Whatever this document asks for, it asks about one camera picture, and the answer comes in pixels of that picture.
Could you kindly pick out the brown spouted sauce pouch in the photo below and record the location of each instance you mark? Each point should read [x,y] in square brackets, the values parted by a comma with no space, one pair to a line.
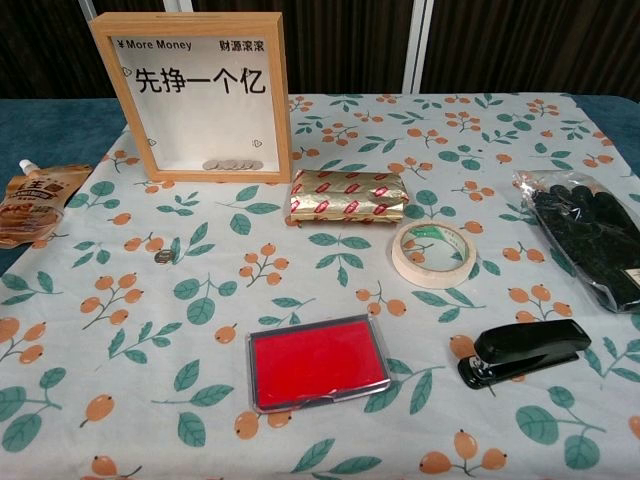
[35,210]

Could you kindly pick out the black stapler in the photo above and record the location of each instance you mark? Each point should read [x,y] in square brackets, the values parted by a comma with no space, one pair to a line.
[525,342]

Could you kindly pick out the black gloves in plastic bag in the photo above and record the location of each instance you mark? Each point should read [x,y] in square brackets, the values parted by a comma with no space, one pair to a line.
[590,225]

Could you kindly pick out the white metal partition post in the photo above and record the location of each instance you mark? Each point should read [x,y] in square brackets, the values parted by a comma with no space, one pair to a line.
[419,45]

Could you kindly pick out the beige masking tape roll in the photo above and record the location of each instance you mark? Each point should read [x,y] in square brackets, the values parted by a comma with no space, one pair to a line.
[430,280]

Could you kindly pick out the gold foil wrapped package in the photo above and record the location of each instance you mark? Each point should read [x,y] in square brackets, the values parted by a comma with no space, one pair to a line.
[345,197]

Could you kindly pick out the wooden frame money box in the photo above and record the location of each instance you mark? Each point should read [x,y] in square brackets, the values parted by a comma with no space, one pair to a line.
[200,125]

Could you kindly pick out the floral print tablecloth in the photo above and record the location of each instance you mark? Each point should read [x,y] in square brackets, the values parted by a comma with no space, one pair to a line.
[150,215]

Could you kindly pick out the silver coin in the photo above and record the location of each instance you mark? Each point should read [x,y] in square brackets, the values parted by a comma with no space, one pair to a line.
[219,164]
[208,164]
[246,164]
[255,164]
[228,164]
[237,164]
[162,256]

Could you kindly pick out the red ink pad case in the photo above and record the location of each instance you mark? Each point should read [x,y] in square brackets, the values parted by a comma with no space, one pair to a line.
[315,357]

